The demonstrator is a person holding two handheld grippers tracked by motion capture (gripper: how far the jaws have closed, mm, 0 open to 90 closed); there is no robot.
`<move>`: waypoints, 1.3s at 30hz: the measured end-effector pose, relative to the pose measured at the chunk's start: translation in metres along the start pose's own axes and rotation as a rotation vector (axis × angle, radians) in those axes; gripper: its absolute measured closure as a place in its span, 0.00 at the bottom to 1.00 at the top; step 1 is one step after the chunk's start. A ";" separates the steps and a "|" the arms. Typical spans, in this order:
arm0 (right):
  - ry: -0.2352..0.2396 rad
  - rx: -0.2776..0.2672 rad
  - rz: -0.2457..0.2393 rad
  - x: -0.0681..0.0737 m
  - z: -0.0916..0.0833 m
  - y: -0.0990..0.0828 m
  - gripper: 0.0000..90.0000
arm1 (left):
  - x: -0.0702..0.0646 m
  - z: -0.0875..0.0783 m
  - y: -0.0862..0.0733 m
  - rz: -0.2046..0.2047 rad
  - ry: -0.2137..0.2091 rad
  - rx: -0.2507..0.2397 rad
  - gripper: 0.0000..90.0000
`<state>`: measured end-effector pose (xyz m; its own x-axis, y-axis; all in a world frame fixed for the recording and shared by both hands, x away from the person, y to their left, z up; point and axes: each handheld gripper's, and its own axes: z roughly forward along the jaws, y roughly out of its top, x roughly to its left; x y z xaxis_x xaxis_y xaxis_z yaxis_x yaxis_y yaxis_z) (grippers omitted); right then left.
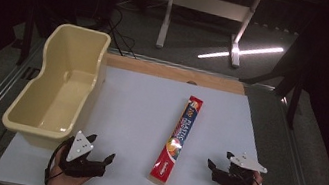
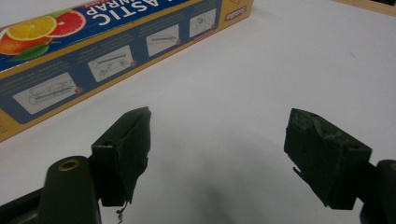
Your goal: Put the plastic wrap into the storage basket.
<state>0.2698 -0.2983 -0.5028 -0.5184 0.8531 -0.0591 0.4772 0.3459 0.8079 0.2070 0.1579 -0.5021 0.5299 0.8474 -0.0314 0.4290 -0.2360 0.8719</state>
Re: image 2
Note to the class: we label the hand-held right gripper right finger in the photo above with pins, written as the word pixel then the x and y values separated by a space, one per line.
pixel 323 155

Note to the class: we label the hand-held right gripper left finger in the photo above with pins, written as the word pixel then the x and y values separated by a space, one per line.
pixel 124 155

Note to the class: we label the blue yellow plastic wrap box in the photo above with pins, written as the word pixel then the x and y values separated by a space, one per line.
pixel 93 53

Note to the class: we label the wooden strip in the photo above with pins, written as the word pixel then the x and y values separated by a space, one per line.
pixel 370 6

